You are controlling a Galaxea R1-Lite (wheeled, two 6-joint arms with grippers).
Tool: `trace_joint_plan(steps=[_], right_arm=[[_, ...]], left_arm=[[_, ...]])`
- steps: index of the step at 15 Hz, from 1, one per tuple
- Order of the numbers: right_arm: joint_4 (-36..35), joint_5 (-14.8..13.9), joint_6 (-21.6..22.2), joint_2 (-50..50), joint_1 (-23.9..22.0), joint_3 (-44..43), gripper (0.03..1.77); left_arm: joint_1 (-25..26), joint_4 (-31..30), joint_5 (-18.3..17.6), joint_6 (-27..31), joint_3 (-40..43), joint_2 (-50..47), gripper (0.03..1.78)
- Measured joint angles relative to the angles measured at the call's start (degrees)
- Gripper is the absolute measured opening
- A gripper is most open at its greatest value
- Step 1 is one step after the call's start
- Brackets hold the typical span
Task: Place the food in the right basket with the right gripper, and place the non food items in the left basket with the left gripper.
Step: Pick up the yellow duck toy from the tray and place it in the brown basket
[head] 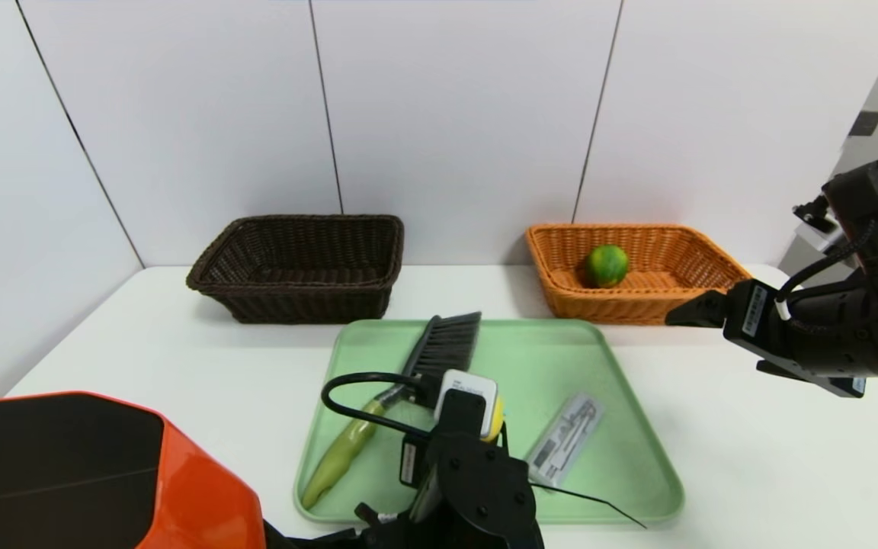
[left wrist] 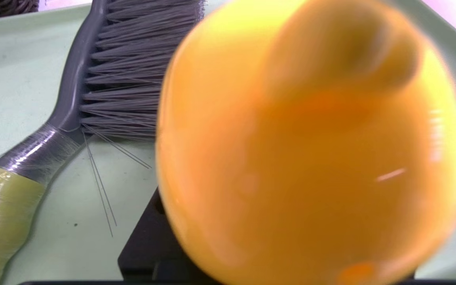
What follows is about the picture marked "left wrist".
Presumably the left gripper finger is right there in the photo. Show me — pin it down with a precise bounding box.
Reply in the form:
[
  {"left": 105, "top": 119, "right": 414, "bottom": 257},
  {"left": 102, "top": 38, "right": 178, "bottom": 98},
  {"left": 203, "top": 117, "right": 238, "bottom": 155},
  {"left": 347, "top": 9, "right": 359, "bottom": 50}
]
[{"left": 118, "top": 188, "right": 209, "bottom": 281}]

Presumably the yellow duck toy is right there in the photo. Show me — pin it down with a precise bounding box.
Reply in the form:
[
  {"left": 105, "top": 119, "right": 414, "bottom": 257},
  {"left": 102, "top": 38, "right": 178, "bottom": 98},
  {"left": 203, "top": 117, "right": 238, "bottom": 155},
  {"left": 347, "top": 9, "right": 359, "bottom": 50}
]
[{"left": 156, "top": 0, "right": 456, "bottom": 285}]

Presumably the grey brush with green handle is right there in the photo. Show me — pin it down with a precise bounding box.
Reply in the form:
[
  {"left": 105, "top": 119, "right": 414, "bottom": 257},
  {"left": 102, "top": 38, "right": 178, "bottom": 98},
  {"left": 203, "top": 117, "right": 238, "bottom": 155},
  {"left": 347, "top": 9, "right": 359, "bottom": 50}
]
[{"left": 0, "top": 0, "right": 207, "bottom": 285}]

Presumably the dark brown wicker basket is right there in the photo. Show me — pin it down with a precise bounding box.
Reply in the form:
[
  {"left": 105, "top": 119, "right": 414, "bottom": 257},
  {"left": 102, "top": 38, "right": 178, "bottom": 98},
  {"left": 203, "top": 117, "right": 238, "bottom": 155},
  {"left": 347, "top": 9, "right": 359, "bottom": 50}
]
[{"left": 0, "top": 0, "right": 39, "bottom": 23}]

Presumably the light green plastic tray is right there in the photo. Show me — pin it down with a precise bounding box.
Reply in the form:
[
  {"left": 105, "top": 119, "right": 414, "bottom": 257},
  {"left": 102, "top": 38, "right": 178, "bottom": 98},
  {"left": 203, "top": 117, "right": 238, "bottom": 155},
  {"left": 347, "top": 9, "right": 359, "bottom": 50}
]
[{"left": 0, "top": 0, "right": 456, "bottom": 285}]

